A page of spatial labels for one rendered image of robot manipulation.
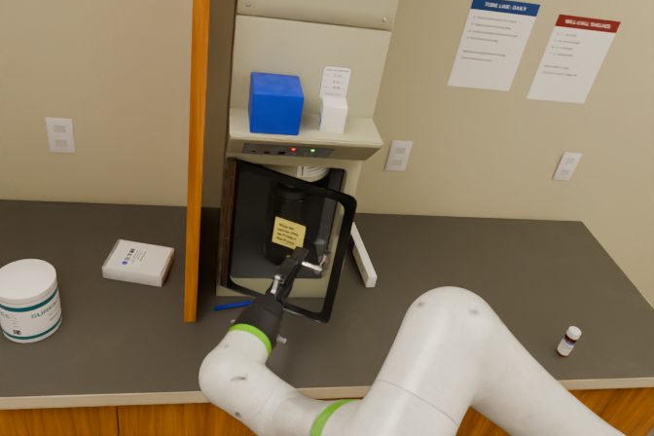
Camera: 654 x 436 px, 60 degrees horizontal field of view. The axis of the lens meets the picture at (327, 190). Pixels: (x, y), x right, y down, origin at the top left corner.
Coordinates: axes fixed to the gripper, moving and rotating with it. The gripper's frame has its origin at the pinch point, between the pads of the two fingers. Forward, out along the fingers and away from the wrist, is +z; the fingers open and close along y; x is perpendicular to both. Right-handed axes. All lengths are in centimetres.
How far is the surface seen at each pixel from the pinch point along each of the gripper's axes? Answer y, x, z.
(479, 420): -47, -56, 14
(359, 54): 45.7, -1.7, 16.7
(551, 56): 35, -47, 88
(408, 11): 43, -3, 66
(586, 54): 37, -57, 93
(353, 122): 31.0, -3.8, 14.8
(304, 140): 30.6, 3.1, 1.5
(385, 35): 50, -6, 19
